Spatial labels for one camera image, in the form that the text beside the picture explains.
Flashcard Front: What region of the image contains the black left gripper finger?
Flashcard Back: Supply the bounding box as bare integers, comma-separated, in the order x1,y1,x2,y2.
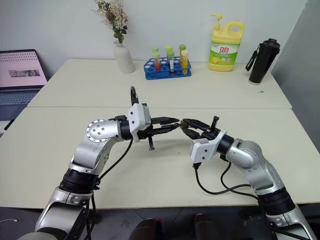
155,116,181,126
152,123,181,137

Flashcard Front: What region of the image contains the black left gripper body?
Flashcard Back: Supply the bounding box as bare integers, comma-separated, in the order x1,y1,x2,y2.
136,116,158,151

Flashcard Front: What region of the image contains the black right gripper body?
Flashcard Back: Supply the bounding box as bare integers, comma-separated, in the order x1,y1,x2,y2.
200,115,224,140

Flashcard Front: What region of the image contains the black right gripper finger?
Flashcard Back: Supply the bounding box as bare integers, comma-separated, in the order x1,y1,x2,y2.
183,118,211,132
183,127,202,140

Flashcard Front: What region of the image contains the blue test tube rack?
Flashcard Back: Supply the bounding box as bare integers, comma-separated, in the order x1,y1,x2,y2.
143,56,193,81

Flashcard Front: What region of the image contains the green-capped white label tube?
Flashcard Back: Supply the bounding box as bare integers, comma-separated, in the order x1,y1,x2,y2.
167,50,176,75

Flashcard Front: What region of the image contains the green-capped red liquid tube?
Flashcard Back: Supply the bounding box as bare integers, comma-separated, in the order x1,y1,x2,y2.
152,51,162,71

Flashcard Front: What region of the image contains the yellow-capped orange liquid tube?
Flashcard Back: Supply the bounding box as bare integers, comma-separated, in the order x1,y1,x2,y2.
180,49,189,76

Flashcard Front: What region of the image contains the white ceramic vase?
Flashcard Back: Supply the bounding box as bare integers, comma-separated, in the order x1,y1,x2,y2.
113,39,137,75

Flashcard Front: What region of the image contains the yellow detergent pump bottle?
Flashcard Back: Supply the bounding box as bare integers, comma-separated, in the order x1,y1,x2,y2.
207,13,245,73

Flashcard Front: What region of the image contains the dark rounded shape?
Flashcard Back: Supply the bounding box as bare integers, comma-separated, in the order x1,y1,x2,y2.
131,217,164,240

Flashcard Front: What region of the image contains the dried flower bouquet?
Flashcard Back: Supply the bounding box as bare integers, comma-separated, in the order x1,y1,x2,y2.
91,0,130,45

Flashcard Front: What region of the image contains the open laptop computer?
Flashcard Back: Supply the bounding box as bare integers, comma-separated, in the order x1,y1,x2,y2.
0,48,49,131

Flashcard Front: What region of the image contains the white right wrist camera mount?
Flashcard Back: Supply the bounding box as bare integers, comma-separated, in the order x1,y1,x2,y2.
189,129,228,164

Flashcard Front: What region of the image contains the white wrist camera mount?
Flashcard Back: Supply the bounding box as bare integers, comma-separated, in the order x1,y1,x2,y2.
126,102,152,143
189,129,228,164

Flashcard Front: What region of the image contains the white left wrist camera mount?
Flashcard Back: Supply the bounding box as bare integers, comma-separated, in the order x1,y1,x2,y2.
126,102,152,143

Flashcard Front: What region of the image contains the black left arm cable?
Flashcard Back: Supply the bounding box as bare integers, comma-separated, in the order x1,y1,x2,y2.
84,138,134,240

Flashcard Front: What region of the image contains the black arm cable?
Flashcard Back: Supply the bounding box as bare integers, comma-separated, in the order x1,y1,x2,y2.
84,138,134,240
219,154,261,201

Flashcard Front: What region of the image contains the black left camera cable loop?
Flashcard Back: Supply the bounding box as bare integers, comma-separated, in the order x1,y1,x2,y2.
129,85,140,106

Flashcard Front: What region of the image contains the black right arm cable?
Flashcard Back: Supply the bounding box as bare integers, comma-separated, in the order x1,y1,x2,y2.
219,154,261,201

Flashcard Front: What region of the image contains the black right camera cable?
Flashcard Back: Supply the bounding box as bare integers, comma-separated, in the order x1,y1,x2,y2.
192,162,252,196

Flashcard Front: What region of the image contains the black tumbler with strap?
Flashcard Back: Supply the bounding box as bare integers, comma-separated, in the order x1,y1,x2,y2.
245,38,281,86

